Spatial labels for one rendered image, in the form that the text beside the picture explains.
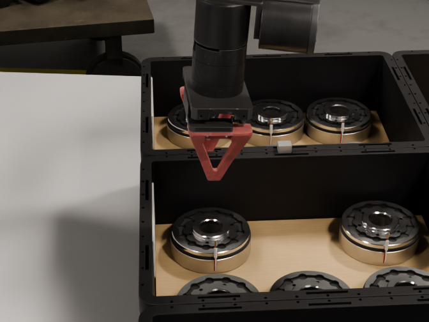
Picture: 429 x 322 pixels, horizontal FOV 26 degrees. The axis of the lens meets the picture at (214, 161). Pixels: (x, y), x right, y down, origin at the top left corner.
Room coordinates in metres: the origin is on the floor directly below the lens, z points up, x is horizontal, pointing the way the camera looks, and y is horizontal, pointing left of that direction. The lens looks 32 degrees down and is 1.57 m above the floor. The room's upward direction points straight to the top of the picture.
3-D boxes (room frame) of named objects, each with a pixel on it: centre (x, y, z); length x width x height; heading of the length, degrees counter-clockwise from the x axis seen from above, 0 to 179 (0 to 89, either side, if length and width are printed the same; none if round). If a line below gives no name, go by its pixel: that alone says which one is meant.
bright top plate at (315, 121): (1.28, -0.20, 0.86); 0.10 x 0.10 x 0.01
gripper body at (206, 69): (0.90, 0.00, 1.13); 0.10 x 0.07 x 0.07; 7
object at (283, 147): (1.05, -0.09, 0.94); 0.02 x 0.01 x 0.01; 94
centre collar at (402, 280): (0.85, -0.23, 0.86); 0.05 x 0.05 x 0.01
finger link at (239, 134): (0.88, 0.00, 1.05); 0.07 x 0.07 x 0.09; 7
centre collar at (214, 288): (0.83, -0.01, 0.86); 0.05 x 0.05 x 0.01
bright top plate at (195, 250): (0.97, 0.00, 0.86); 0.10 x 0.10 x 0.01
